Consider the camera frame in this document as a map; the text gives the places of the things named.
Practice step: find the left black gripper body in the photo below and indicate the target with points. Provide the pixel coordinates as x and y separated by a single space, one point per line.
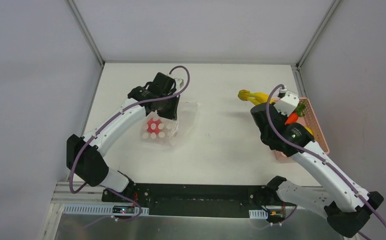
168 108

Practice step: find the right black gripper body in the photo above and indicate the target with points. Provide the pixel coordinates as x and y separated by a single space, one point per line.
277 100

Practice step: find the orange toy carrot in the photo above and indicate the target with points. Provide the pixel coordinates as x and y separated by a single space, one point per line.
296 114

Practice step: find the yellow toy banana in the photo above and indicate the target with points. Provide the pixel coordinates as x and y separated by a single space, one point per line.
309 130

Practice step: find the polka dot zip bag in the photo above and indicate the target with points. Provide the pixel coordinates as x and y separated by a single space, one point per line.
176 131

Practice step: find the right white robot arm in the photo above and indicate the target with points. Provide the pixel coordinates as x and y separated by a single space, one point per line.
345 205

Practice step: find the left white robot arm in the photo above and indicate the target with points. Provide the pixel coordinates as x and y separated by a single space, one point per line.
85 154

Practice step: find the pink plastic basket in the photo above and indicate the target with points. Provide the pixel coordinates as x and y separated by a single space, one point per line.
310 122

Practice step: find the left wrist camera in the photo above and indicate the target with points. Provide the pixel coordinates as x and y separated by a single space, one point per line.
179 85

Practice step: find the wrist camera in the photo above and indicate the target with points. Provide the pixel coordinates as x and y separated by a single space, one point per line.
287 102
179 85

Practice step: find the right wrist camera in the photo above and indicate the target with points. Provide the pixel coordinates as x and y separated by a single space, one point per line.
287 102

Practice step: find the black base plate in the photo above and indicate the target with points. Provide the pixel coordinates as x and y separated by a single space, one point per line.
210 201

